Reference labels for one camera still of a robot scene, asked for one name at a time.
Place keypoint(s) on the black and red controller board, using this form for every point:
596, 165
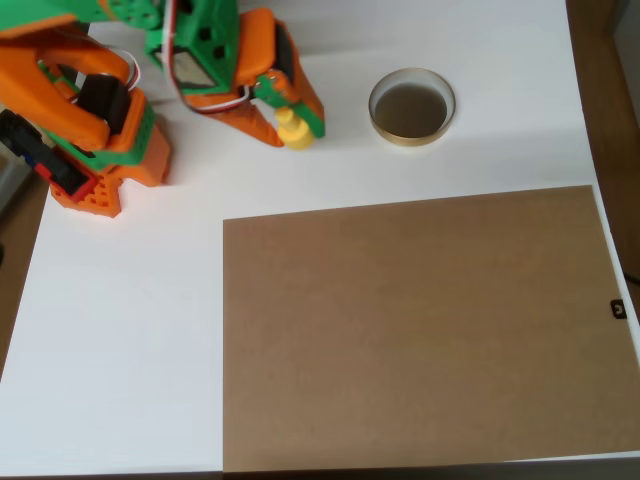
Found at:
55, 165

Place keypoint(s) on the small yellow plastic piece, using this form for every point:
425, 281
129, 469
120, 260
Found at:
296, 135

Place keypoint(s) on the small black clip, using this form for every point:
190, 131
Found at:
618, 310

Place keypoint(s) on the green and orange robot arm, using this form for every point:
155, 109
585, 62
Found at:
210, 50

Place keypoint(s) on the round shallow tape ring dish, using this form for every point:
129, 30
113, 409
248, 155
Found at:
412, 107

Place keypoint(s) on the orange gripper black servo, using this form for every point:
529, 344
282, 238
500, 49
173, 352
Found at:
260, 65

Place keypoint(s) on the brown fibreboard panel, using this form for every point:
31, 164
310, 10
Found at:
425, 330

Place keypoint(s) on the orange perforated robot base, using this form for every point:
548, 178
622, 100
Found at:
102, 200

